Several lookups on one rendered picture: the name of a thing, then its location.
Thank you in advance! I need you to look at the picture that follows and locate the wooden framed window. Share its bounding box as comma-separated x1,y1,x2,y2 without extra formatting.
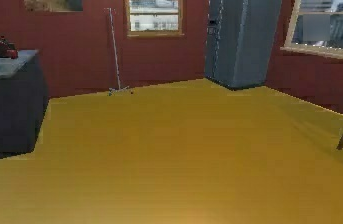
124,0,185,38

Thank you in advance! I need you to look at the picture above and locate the grey blue fridge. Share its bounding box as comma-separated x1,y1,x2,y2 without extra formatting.
204,0,284,91

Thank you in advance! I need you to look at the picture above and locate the cream framed window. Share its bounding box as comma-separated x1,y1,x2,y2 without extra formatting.
280,0,343,62

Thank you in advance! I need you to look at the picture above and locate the thin grey floor lamp stand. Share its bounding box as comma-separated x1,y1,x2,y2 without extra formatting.
105,7,131,97

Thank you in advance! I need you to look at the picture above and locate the dark kitchen counter cabinet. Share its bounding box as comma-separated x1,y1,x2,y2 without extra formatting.
0,49,50,164

